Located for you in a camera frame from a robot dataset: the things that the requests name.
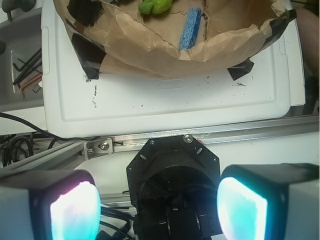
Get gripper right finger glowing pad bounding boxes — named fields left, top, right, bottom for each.
left=217, top=163, right=320, bottom=240

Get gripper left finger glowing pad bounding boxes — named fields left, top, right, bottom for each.
left=0, top=170, right=101, bottom=240

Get blue sponge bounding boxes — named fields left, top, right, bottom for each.
left=178, top=8, right=202, bottom=51

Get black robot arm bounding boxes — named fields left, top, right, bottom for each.
left=0, top=136, right=320, bottom=240

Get orange hex key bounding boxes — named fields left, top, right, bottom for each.
left=19, top=73, right=43, bottom=99

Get black hex keys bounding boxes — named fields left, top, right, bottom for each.
left=12, top=48, right=42, bottom=86

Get brown paper bag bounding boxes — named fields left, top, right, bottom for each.
left=53, top=0, right=297, bottom=79

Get grey tool tray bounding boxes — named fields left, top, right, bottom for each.
left=0, top=8, right=44, bottom=112

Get green plush toy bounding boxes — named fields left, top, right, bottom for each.
left=138, top=0, right=173, bottom=15

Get aluminium extrusion frame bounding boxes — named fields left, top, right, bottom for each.
left=0, top=113, right=320, bottom=176

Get black cable bundle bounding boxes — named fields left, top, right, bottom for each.
left=0, top=111, right=83, bottom=168

